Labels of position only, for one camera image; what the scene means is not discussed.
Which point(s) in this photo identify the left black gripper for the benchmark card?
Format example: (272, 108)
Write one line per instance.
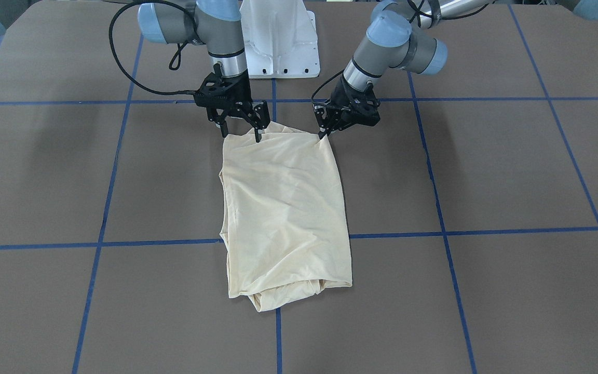
(341, 97)

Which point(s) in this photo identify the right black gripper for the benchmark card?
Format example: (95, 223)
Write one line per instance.
(243, 98)

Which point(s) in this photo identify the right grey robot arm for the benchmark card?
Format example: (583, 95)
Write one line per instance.
(214, 24)

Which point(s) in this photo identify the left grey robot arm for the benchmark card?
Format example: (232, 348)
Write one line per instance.
(397, 37)

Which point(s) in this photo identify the beige long-sleeve printed shirt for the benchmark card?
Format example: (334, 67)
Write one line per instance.
(285, 226)

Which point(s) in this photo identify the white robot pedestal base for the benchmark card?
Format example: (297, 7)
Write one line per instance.
(280, 40)

